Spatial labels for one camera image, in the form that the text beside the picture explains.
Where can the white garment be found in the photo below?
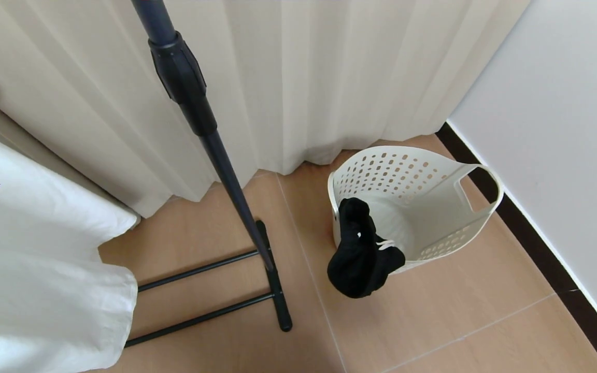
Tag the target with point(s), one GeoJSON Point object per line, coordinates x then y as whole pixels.
{"type": "Point", "coordinates": [34, 259]}

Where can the white laundry basket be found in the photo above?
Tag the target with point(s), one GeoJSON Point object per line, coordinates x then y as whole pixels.
{"type": "Point", "coordinates": [433, 228]}

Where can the black clothes rack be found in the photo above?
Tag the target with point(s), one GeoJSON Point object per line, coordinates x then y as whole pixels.
{"type": "Point", "coordinates": [184, 77]}

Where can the black garment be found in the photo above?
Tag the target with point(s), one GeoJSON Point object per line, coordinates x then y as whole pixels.
{"type": "Point", "coordinates": [360, 259]}

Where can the beige curtain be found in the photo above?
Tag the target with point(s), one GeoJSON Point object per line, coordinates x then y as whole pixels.
{"type": "Point", "coordinates": [303, 77]}

